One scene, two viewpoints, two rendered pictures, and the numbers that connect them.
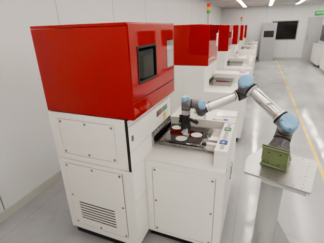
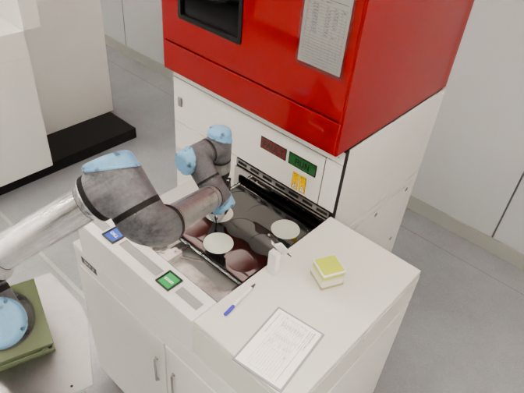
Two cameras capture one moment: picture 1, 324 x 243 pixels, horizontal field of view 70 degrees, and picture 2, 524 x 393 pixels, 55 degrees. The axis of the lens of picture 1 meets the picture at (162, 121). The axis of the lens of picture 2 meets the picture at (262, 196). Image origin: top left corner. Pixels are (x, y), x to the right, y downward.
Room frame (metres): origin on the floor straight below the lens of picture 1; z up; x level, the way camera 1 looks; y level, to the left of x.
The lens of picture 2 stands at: (2.32, -1.42, 2.07)
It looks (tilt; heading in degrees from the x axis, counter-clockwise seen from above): 39 degrees down; 106
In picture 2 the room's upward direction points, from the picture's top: 6 degrees clockwise
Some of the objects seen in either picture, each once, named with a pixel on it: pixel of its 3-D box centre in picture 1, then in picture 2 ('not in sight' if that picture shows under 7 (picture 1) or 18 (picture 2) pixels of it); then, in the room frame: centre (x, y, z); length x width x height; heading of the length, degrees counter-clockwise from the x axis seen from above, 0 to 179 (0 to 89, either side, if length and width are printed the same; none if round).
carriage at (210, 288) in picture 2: (214, 140); (185, 277); (1.82, -0.45, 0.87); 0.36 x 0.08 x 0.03; 158
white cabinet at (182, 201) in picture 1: (196, 176); (230, 346); (1.94, -0.33, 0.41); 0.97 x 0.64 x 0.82; 158
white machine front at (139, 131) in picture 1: (152, 126); (247, 150); (1.81, 0.08, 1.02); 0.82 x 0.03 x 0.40; 158
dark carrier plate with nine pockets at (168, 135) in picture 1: (184, 133); (241, 228); (1.90, -0.20, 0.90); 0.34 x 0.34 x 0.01; 68
